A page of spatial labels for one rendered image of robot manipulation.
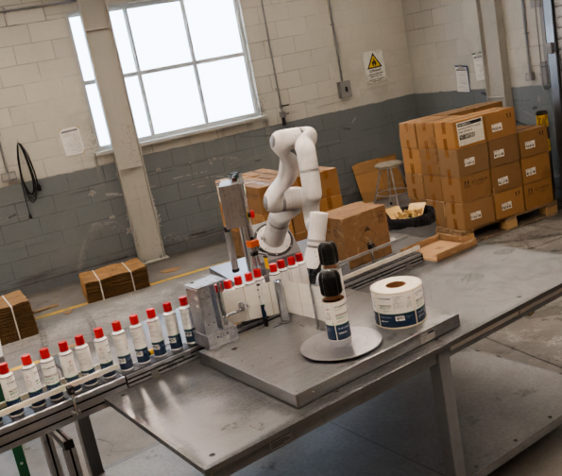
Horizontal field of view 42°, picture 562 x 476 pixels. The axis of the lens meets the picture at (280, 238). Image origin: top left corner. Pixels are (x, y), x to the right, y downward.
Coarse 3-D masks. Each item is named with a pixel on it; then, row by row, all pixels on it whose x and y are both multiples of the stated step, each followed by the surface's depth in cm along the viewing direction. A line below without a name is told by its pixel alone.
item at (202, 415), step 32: (480, 256) 363; (512, 256) 354; (544, 256) 345; (448, 288) 327; (480, 288) 319; (512, 288) 312; (544, 288) 305; (160, 320) 359; (480, 320) 285; (96, 352) 332; (416, 352) 267; (160, 384) 283; (192, 384) 277; (224, 384) 271; (352, 384) 252; (128, 416) 261; (160, 416) 255; (192, 416) 251; (224, 416) 246; (256, 416) 242; (288, 416) 238; (192, 448) 230; (224, 448) 226; (256, 448) 225
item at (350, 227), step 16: (352, 208) 389; (368, 208) 382; (384, 208) 384; (336, 224) 373; (352, 224) 373; (368, 224) 379; (384, 224) 385; (336, 240) 377; (352, 240) 374; (368, 240) 380; (384, 240) 386; (368, 256) 381
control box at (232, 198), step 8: (224, 184) 315; (232, 184) 312; (240, 184) 312; (224, 192) 312; (232, 192) 312; (240, 192) 312; (224, 200) 313; (232, 200) 313; (240, 200) 313; (224, 208) 314; (232, 208) 314; (240, 208) 314; (224, 216) 315; (232, 216) 315; (240, 216) 315; (232, 224) 315; (240, 224) 315
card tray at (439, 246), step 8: (424, 240) 397; (432, 240) 400; (440, 240) 403; (448, 240) 399; (456, 240) 394; (464, 240) 389; (472, 240) 381; (408, 248) 391; (424, 248) 393; (432, 248) 390; (440, 248) 387; (448, 248) 384; (456, 248) 374; (464, 248) 378; (424, 256) 379; (432, 256) 377; (440, 256) 368; (448, 256) 371
